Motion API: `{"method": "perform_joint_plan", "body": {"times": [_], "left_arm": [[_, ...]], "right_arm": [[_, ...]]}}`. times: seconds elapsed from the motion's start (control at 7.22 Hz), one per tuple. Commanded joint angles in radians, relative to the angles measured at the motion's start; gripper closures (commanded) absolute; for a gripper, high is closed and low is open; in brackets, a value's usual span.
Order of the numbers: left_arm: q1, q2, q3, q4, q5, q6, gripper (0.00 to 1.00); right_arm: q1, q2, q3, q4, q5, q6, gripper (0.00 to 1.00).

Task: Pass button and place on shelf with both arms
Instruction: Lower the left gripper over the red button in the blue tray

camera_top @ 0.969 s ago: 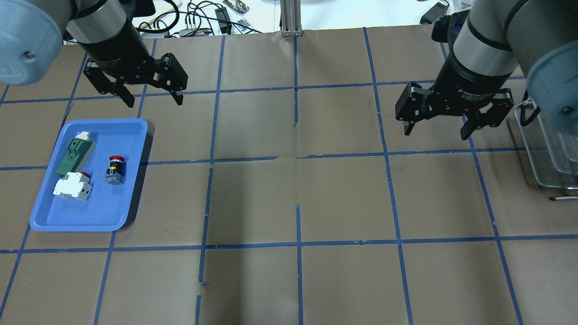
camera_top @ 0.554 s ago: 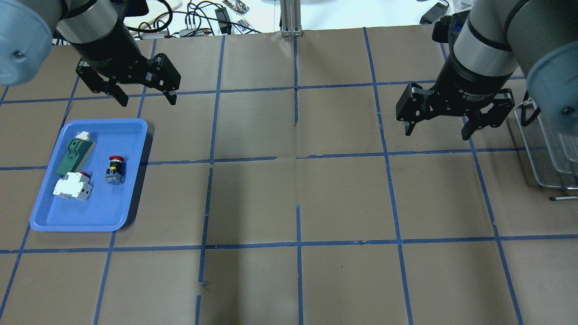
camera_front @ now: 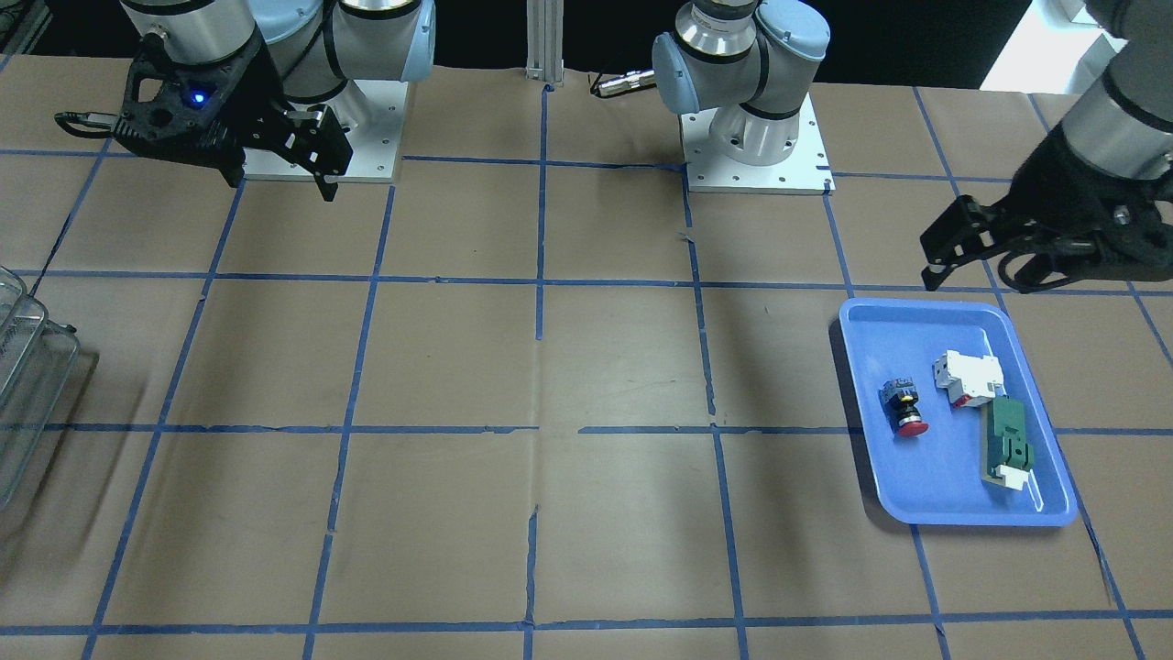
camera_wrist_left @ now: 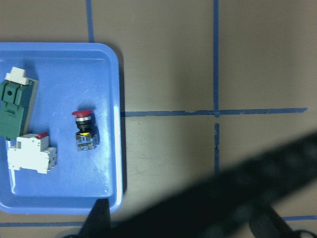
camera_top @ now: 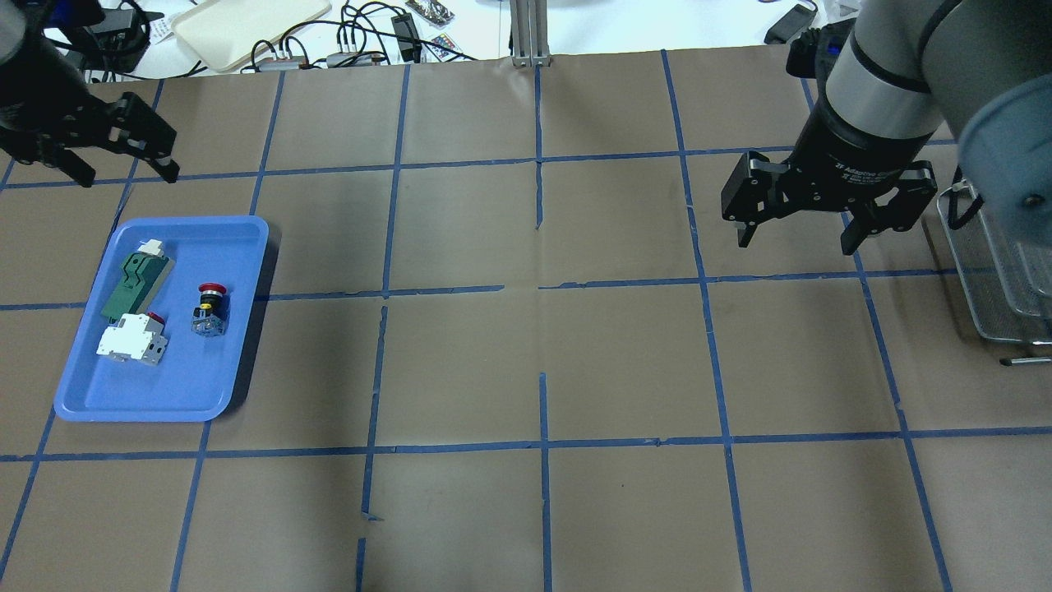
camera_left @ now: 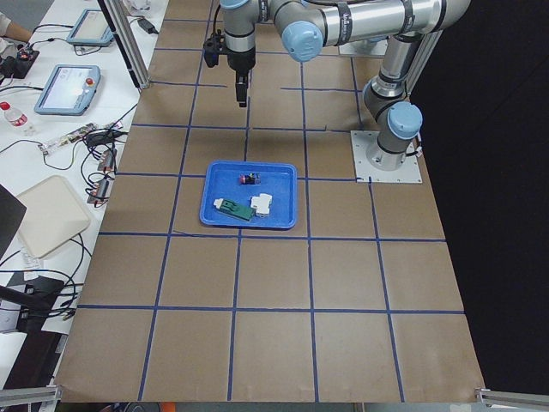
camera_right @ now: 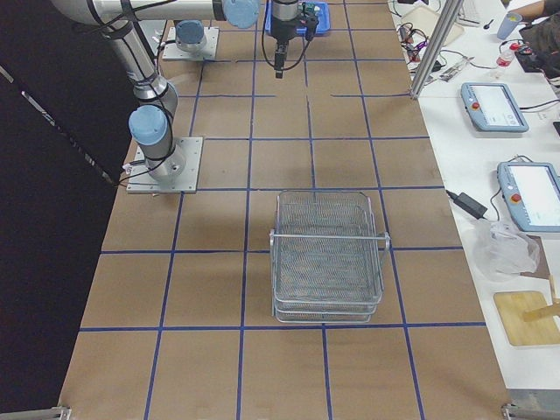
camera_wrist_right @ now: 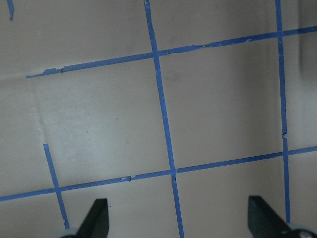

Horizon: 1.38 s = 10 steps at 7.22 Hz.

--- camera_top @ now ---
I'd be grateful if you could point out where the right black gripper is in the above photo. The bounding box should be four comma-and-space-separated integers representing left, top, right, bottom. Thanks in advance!
721, 106, 937, 256

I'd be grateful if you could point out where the green relay module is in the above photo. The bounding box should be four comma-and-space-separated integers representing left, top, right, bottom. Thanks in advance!
100, 238, 174, 324

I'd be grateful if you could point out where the blue plastic tray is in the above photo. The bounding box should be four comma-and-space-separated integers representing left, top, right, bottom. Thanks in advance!
53, 216, 270, 423

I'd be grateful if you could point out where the beige plastic tray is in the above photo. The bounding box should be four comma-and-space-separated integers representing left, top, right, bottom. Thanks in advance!
170, 1, 332, 72

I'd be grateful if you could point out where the white circuit breaker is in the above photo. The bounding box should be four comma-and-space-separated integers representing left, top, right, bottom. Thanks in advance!
95, 312, 168, 366

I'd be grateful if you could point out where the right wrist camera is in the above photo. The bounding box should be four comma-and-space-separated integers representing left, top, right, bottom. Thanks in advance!
785, 19, 856, 86

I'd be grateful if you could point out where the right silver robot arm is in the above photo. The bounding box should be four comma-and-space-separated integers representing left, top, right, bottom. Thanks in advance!
721, 1, 1051, 256

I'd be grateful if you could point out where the red emergency stop button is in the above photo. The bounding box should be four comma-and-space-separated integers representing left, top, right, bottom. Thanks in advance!
191, 282, 227, 336

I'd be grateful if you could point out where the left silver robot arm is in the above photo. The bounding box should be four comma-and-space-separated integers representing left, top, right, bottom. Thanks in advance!
1, 1, 180, 187

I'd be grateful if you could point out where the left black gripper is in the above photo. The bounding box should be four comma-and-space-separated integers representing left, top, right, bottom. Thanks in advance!
1, 41, 180, 187

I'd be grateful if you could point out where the wire mesh shelf rack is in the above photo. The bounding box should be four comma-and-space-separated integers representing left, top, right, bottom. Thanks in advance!
937, 181, 1051, 368

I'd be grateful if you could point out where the aluminium frame post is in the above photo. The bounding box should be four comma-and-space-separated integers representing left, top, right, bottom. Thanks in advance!
510, 0, 551, 68

